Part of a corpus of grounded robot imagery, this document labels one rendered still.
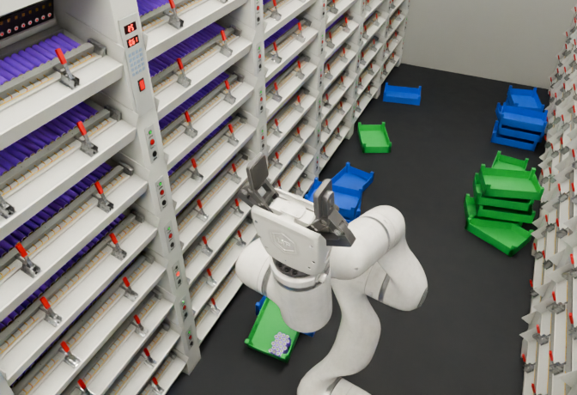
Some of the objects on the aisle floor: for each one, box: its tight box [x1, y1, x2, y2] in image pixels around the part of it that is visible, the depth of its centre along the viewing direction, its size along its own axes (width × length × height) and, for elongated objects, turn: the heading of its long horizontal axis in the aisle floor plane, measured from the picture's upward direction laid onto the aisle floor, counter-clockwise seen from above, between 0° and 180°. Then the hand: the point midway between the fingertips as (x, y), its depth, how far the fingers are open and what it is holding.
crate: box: [244, 297, 300, 363], centre depth 229 cm, size 30×20×8 cm
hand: (288, 178), depth 58 cm, fingers open, 8 cm apart
